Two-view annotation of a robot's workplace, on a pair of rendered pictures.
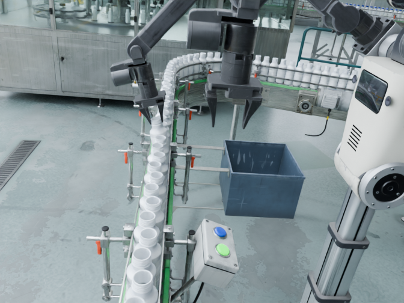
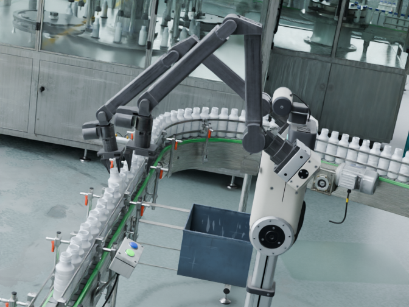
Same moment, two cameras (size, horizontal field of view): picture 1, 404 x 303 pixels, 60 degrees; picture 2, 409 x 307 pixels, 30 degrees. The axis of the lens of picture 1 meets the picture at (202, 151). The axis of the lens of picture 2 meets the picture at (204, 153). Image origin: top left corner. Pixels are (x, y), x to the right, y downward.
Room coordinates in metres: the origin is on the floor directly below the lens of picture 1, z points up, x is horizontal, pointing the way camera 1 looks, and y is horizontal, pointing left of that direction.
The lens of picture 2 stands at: (-1.71, -0.67, 2.34)
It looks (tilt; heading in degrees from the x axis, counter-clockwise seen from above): 19 degrees down; 10
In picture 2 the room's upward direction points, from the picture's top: 9 degrees clockwise
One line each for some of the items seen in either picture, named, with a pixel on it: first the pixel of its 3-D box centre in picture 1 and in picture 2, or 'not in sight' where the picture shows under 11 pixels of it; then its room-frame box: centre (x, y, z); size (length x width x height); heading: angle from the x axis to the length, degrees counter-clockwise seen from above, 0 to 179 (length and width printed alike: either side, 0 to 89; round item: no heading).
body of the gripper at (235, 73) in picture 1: (235, 70); (142, 140); (0.67, -0.05, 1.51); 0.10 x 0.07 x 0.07; 95
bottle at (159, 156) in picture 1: (157, 177); (106, 214); (0.93, 0.13, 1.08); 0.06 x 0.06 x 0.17
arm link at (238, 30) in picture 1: (237, 37); (142, 122); (0.67, -0.04, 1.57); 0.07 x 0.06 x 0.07; 96
